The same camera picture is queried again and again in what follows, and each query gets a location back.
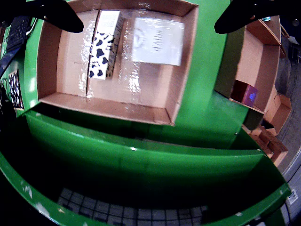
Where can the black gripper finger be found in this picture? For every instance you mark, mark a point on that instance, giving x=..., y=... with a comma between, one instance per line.
x=254, y=9
x=42, y=9

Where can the tall white product box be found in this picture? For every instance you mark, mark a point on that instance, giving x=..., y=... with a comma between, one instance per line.
x=157, y=40

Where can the open cardboard bin box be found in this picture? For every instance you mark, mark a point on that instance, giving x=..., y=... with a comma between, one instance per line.
x=263, y=30
x=258, y=70

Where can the small maroon box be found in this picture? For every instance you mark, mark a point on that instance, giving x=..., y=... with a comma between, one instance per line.
x=250, y=95

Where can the empty flapped cardboard box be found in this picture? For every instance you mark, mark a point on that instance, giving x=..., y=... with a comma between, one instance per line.
x=279, y=113

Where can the shallow cardboard tray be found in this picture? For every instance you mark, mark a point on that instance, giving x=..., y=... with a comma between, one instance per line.
x=141, y=89

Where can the white teal bottle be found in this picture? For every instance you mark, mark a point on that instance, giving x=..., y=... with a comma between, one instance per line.
x=266, y=18

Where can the black keyboard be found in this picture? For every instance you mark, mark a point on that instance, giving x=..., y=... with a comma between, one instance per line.
x=17, y=33

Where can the cow print carton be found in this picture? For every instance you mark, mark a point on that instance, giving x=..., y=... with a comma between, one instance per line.
x=98, y=54

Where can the black white patterned card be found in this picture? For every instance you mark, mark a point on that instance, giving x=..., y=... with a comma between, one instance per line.
x=16, y=89

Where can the green metal machine housing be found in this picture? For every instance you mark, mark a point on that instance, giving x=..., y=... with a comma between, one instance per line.
x=141, y=160

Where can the glossy black screen panel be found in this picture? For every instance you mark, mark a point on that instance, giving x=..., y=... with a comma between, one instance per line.
x=131, y=212

